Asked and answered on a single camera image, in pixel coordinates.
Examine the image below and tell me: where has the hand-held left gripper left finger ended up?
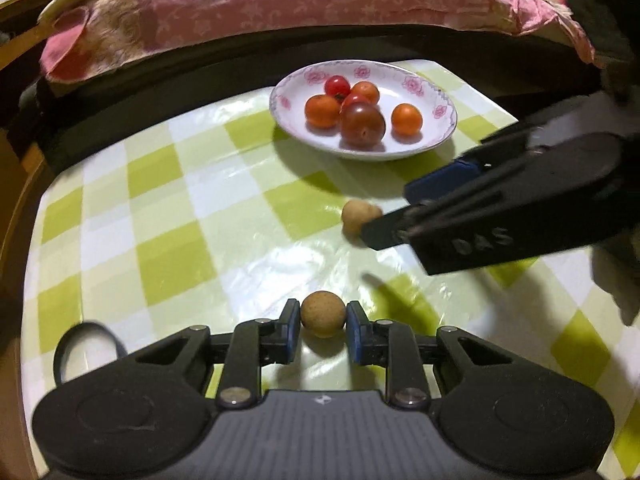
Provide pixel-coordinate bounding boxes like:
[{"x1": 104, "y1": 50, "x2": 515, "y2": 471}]
[{"x1": 125, "y1": 299, "x2": 302, "y2": 409}]

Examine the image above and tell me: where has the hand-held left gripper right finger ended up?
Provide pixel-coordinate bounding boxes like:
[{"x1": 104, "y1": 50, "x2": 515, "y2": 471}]
[{"x1": 346, "y1": 301, "x2": 521, "y2": 409}]

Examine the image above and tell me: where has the green checkered tablecloth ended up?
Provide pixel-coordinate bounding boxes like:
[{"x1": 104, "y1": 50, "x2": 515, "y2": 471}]
[{"x1": 20, "y1": 60, "x2": 640, "y2": 480}]

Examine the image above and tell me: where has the wooden nightstand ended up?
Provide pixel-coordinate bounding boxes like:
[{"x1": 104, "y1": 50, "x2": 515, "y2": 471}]
[{"x1": 0, "y1": 0, "x2": 56, "y2": 281}]

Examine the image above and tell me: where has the white floral-rimmed plate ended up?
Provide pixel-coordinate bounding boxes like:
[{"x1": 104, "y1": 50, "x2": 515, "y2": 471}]
[{"x1": 270, "y1": 60, "x2": 458, "y2": 161}]

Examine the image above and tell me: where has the pink floral quilt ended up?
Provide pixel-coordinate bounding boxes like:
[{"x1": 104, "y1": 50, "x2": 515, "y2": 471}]
[{"x1": 39, "y1": 0, "x2": 598, "y2": 83}]

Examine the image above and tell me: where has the small orange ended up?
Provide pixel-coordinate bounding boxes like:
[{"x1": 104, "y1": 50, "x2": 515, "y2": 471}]
[
  {"x1": 305, "y1": 94, "x2": 342, "y2": 129},
  {"x1": 351, "y1": 81, "x2": 381, "y2": 106},
  {"x1": 390, "y1": 103, "x2": 423, "y2": 136}
]

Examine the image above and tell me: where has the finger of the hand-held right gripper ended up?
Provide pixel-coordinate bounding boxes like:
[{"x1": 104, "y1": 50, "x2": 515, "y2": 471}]
[
  {"x1": 361, "y1": 182, "x2": 501, "y2": 252},
  {"x1": 404, "y1": 94, "x2": 622, "y2": 207}
]

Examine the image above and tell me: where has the large dark red tomato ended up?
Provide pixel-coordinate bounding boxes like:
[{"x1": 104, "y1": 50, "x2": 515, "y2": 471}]
[{"x1": 340, "y1": 102, "x2": 387, "y2": 149}]

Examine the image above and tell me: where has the black magnifying glass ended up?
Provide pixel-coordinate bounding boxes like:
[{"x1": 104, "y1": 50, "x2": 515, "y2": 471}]
[{"x1": 53, "y1": 321, "x2": 126, "y2": 387}]

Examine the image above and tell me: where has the dark bed frame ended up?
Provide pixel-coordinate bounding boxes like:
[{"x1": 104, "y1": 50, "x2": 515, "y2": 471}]
[{"x1": 20, "y1": 22, "x2": 618, "y2": 176}]

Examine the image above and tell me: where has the brown longan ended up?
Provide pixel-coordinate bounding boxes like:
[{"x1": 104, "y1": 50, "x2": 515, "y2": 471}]
[
  {"x1": 300, "y1": 291, "x2": 347, "y2": 338},
  {"x1": 342, "y1": 199, "x2": 383, "y2": 235}
]

